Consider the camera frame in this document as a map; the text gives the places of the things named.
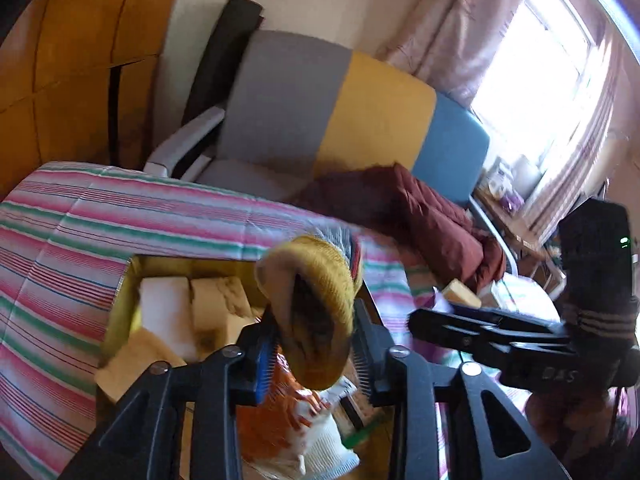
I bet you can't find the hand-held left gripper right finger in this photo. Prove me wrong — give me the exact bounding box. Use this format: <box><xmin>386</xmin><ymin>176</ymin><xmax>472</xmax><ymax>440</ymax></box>
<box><xmin>352</xmin><ymin>297</ymin><xmax>571</xmax><ymax>480</ymax></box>

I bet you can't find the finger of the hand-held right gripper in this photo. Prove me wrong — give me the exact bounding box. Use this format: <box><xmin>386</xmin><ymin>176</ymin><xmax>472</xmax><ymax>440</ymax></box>
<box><xmin>451</xmin><ymin>339</ymin><xmax>522</xmax><ymax>362</ymax></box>
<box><xmin>407</xmin><ymin>307</ymin><xmax>570</xmax><ymax>345</ymax></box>

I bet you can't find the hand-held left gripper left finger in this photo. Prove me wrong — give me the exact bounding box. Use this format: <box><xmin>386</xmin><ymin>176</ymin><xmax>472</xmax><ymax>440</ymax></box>
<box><xmin>60</xmin><ymin>320</ymin><xmax>281</xmax><ymax>480</ymax></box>

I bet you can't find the yellow knit hat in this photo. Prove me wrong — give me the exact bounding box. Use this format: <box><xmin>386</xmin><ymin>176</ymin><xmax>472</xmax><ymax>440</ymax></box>
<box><xmin>255</xmin><ymin>225</ymin><xmax>366</xmax><ymax>391</ymax></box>

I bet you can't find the yellow cardboard box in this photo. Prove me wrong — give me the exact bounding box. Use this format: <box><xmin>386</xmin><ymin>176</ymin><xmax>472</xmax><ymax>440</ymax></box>
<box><xmin>95</xmin><ymin>255</ymin><xmax>396</xmax><ymax>480</ymax></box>

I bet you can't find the tan sponge block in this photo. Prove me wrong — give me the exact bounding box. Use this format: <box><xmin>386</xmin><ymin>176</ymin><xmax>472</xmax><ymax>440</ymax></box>
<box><xmin>442</xmin><ymin>280</ymin><xmax>483</xmax><ymax>308</ymax></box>
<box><xmin>95</xmin><ymin>330</ymin><xmax>187</xmax><ymax>403</ymax></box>
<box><xmin>190</xmin><ymin>276</ymin><xmax>257</xmax><ymax>357</ymax></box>

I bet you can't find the orange white work glove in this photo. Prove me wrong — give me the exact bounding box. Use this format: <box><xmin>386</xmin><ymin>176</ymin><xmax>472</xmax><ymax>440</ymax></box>
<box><xmin>235</xmin><ymin>355</ymin><xmax>361</xmax><ymax>476</ymax></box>

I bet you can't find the green marker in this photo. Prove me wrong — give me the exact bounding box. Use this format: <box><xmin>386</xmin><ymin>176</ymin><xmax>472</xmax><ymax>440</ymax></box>
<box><xmin>342</xmin><ymin>422</ymin><xmax>383</xmax><ymax>448</ymax></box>

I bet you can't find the white sponge block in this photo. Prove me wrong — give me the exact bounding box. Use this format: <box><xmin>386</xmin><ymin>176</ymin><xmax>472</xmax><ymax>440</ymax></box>
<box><xmin>137</xmin><ymin>276</ymin><xmax>201</xmax><ymax>361</ymax></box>

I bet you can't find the cluttered wooden side table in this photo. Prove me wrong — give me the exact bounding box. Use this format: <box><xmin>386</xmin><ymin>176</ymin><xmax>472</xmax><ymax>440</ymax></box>
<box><xmin>472</xmin><ymin>155</ymin><xmax>568</xmax><ymax>286</ymax></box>

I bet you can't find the maroon quilted blanket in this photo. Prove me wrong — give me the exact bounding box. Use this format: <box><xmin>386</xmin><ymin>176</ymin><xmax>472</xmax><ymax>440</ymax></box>
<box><xmin>295</xmin><ymin>162</ymin><xmax>508</xmax><ymax>293</ymax></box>

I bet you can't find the pink patterned curtain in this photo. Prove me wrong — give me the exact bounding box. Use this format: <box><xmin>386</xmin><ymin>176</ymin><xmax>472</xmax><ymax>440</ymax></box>
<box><xmin>375</xmin><ymin>0</ymin><xmax>538</xmax><ymax>108</ymax></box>
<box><xmin>525</xmin><ymin>25</ymin><xmax>628</xmax><ymax>241</ymax></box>

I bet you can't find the striped blanket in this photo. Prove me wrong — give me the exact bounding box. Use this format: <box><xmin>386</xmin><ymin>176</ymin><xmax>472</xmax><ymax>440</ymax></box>
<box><xmin>0</xmin><ymin>160</ymin><xmax>561</xmax><ymax>480</ymax></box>

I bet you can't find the bright window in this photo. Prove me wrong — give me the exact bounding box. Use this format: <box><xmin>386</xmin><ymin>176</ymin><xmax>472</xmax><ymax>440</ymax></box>
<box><xmin>470</xmin><ymin>0</ymin><xmax>601</xmax><ymax>181</ymax></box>

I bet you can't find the tricolour fabric sofa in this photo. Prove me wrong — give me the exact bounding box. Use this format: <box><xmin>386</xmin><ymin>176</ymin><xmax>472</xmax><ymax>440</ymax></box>
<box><xmin>145</xmin><ymin>30</ymin><xmax>491</xmax><ymax>206</ymax></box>

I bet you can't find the black rolled mat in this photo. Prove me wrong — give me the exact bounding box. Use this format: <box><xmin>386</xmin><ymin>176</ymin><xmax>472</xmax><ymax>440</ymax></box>
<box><xmin>182</xmin><ymin>0</ymin><xmax>266</xmax><ymax>126</ymax></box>

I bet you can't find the wooden wardrobe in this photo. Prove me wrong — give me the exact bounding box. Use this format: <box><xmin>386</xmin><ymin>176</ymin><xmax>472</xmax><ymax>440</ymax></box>
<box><xmin>0</xmin><ymin>0</ymin><xmax>191</xmax><ymax>201</ymax></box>

